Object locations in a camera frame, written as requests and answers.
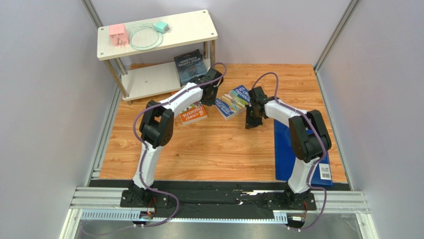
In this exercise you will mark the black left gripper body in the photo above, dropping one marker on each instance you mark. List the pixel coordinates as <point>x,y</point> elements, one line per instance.
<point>211,101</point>

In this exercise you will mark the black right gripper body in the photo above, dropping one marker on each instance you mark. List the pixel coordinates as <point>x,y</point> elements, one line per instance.
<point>253,115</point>

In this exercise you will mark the blue 91-Storey Treehouse book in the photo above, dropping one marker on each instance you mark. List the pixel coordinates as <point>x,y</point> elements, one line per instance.
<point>233,103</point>

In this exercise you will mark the orange 78-Storey Treehouse book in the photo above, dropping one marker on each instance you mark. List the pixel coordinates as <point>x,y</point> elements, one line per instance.
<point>193,113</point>

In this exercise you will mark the Nineteen Eighty-Four book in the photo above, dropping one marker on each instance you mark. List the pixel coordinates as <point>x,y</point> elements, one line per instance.
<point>189,65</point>

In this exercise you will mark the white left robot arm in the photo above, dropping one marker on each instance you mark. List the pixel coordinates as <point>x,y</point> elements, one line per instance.
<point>156,130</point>

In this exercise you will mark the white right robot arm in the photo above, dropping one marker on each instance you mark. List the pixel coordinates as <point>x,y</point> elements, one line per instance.
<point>310,140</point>

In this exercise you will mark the blue file folder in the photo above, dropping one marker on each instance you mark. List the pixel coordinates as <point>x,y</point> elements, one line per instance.
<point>285,159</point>

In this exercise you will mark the white two-tier shelf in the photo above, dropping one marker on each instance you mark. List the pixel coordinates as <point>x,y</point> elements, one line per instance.
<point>188,31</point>

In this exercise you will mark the mint green charger plug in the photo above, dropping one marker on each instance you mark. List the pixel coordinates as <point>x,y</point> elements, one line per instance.
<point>161,27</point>

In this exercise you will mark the pink cube power adapter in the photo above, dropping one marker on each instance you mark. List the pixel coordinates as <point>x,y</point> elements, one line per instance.
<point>118,35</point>

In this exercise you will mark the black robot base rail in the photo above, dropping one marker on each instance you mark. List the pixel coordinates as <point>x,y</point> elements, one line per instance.
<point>214,200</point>

